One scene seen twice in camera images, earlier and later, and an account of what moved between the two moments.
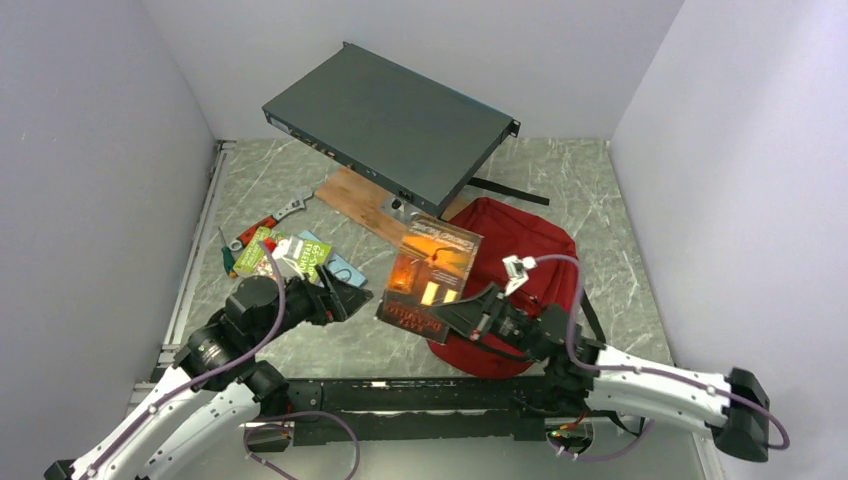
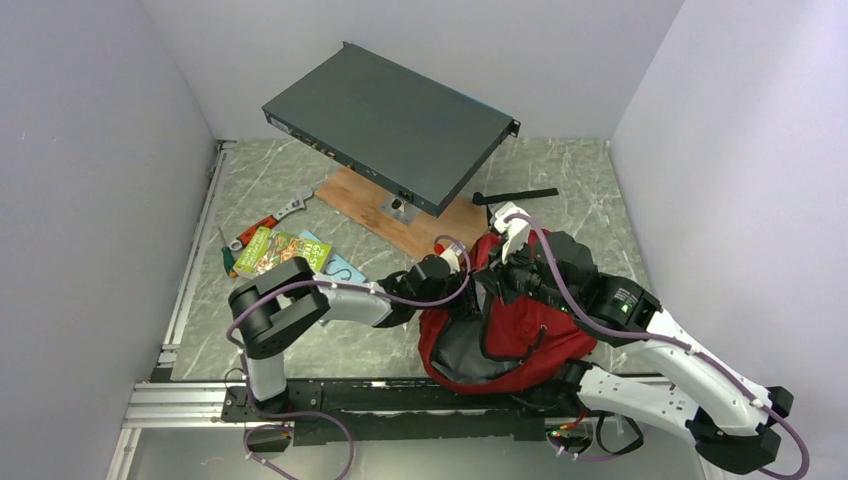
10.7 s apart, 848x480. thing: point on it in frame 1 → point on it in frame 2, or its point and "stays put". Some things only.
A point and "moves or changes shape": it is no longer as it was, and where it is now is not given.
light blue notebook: (339, 267) stays put
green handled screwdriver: (228, 259) stays put
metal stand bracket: (400, 209) stays put
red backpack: (547, 255) moves or changes shape
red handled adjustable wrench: (268, 222) stays put
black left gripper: (337, 304) → (468, 301)
